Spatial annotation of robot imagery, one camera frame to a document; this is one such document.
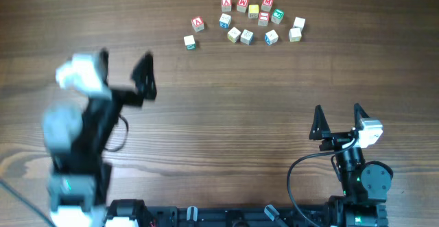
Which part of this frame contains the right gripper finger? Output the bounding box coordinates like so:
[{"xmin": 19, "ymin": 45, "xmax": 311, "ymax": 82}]
[
  {"xmin": 309, "ymin": 105, "xmax": 331, "ymax": 141},
  {"xmin": 354, "ymin": 103, "xmax": 370, "ymax": 130}
]

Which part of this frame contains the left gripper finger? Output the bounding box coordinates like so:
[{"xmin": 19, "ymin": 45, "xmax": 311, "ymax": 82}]
[
  {"xmin": 131, "ymin": 51, "xmax": 157, "ymax": 100},
  {"xmin": 98, "ymin": 48, "xmax": 109, "ymax": 86}
]

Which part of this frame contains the red a block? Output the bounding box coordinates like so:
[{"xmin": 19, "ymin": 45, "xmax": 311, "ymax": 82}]
[
  {"xmin": 221, "ymin": 0, "xmax": 232, "ymax": 12},
  {"xmin": 191, "ymin": 16, "xmax": 204, "ymax": 32}
]

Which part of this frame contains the white blue C block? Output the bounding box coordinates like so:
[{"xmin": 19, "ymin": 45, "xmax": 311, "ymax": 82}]
[{"xmin": 264, "ymin": 29, "xmax": 278, "ymax": 45}]

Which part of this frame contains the red I block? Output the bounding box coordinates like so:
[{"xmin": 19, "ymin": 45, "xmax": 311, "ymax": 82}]
[{"xmin": 258, "ymin": 12, "xmax": 270, "ymax": 26}]

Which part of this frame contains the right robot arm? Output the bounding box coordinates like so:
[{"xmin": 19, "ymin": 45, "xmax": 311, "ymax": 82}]
[{"xmin": 309, "ymin": 104, "xmax": 394, "ymax": 227}]

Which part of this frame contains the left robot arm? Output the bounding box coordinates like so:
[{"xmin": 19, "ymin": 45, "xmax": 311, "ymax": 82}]
[{"xmin": 42, "ymin": 49, "xmax": 157, "ymax": 226}]

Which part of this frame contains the white green-sided block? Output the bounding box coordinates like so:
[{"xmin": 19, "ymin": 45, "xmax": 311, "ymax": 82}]
[{"xmin": 183, "ymin": 35, "xmax": 196, "ymax": 50}]

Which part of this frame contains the white blue-sided block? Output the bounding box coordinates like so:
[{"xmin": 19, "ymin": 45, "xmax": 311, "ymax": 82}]
[{"xmin": 219, "ymin": 13, "xmax": 232, "ymax": 29}]

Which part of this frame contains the white yellow-edged block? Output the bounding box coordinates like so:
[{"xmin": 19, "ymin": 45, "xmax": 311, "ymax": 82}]
[{"xmin": 289, "ymin": 27, "xmax": 302, "ymax": 42}]

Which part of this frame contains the white yellow-sided block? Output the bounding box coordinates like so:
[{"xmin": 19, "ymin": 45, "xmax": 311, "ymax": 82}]
[{"xmin": 227, "ymin": 27, "xmax": 241, "ymax": 43}]

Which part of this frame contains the white block far right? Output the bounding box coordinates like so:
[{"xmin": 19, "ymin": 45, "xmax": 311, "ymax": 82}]
[{"xmin": 293, "ymin": 17, "xmax": 306, "ymax": 31}]

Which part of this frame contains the white blue-edged block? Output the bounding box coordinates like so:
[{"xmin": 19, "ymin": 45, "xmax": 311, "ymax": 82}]
[{"xmin": 240, "ymin": 29, "xmax": 254, "ymax": 45}]

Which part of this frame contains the green block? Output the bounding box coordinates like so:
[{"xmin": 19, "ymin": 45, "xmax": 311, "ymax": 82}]
[{"xmin": 271, "ymin": 8, "xmax": 285, "ymax": 25}]

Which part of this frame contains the red M block left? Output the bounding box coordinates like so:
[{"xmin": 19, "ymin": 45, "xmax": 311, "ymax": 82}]
[{"xmin": 236, "ymin": 0, "xmax": 249, "ymax": 13}]

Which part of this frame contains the red m block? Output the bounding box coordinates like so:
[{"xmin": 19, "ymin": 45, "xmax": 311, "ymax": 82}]
[
  {"xmin": 236, "ymin": 0, "xmax": 249, "ymax": 13},
  {"xmin": 261, "ymin": 0, "xmax": 274, "ymax": 12}
]

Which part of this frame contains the yellow block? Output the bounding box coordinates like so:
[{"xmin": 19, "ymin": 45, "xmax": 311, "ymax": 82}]
[{"xmin": 248, "ymin": 4, "xmax": 259, "ymax": 19}]

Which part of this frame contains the red M block right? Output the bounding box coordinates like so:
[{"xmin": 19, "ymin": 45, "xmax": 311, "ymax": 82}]
[{"xmin": 261, "ymin": 0, "xmax": 274, "ymax": 12}]

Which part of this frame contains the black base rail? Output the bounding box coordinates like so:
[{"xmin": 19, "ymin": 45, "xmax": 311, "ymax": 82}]
[{"xmin": 103, "ymin": 200, "xmax": 389, "ymax": 227}]

